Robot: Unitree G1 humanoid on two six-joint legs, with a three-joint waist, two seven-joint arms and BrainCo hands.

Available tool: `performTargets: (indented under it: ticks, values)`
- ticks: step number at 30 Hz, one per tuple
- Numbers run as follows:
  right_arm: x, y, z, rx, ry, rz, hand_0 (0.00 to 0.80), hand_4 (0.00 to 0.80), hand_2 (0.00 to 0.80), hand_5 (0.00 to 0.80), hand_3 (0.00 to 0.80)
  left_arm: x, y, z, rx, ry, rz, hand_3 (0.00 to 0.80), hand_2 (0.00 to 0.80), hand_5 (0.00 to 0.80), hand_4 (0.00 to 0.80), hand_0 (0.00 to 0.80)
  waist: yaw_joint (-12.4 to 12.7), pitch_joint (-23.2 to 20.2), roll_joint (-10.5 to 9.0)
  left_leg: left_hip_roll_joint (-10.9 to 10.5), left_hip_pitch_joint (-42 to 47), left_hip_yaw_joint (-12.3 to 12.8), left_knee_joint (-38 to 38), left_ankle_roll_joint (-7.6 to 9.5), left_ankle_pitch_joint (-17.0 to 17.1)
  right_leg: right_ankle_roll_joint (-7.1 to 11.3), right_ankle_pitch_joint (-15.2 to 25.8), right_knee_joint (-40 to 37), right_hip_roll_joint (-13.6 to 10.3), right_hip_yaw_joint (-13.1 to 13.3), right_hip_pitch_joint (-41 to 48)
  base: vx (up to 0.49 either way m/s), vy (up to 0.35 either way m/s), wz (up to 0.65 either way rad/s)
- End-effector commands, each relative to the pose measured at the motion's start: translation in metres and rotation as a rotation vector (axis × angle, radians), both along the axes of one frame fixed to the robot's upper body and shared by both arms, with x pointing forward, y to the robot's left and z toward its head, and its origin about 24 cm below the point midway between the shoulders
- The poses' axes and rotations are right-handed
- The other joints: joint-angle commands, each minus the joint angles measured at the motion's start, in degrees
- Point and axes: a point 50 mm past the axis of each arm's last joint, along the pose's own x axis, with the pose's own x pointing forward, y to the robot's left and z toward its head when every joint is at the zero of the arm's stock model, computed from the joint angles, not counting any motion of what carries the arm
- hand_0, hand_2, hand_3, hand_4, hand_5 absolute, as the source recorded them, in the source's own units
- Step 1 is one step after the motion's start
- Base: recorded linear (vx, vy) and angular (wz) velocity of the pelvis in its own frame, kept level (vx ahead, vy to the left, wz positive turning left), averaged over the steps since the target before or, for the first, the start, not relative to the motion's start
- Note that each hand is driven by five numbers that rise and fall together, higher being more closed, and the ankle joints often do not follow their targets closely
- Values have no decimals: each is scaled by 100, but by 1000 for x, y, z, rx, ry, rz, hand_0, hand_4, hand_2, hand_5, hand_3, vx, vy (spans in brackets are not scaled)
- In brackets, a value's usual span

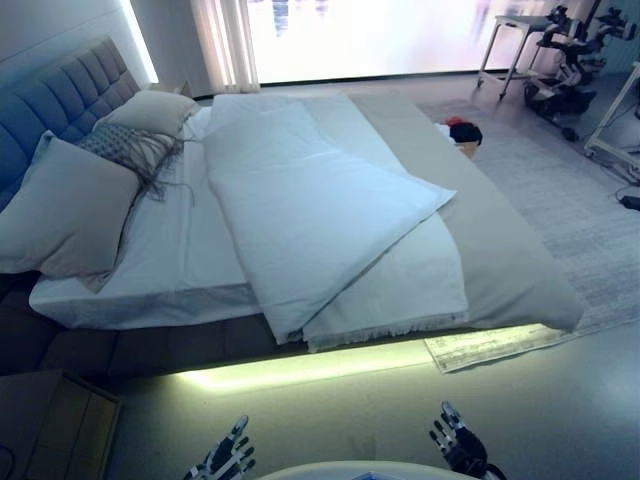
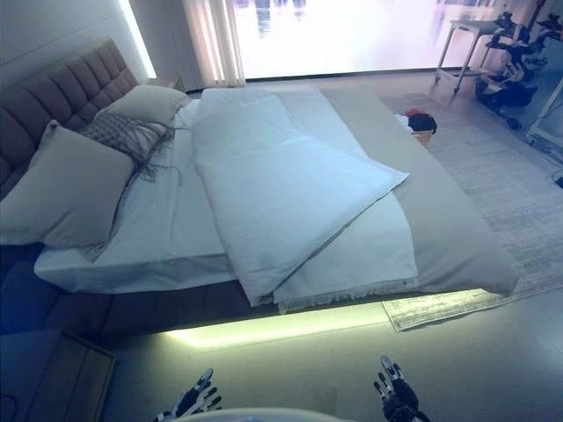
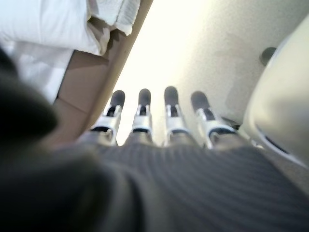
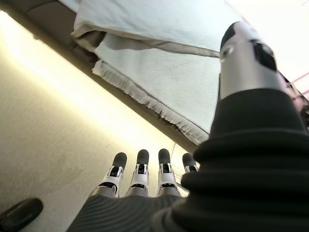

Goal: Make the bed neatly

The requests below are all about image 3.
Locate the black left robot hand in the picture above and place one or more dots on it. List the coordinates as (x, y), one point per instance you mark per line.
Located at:
(169, 188)

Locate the white duvet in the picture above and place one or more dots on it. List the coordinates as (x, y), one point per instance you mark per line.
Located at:
(43, 21)

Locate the white bed sheet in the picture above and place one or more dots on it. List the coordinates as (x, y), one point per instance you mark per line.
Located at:
(41, 67)

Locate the silver left robot leg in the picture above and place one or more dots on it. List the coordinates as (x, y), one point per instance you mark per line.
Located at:
(282, 101)

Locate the brown bed frame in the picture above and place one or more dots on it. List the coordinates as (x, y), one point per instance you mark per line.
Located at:
(91, 79)

